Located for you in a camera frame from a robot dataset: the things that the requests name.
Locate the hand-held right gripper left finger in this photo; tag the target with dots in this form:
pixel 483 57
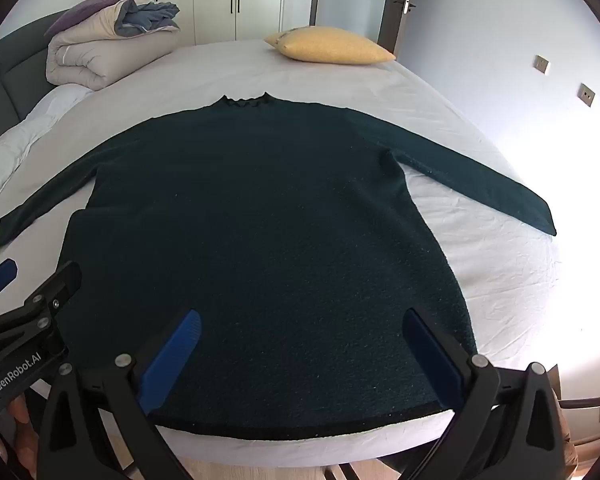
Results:
pixel 177 345

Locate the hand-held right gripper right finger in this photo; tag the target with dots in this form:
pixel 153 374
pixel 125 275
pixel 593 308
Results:
pixel 432 355

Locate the blue-grey crumpled garment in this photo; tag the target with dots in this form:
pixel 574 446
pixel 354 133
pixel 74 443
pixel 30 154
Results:
pixel 147 17

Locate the person's left hand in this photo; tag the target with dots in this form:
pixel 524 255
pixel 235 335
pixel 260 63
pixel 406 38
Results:
pixel 20 417

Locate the dark green padded headboard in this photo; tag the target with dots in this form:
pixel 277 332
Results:
pixel 10 75

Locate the yellow pillow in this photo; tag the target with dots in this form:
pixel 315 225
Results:
pixel 330 45

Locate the cream wardrobe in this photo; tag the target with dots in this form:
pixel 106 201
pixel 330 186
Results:
pixel 210 0

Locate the white pillow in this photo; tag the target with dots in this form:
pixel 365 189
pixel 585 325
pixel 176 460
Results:
pixel 30 130

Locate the folded beige duvet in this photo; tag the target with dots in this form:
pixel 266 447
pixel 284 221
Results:
pixel 105 55

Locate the white bed sheet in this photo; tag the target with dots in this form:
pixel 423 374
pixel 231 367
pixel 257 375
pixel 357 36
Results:
pixel 330 80

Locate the dark green sweater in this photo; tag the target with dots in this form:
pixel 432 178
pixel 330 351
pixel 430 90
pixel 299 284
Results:
pixel 280 235

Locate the purple pillow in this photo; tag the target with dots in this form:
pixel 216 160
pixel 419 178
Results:
pixel 90 10

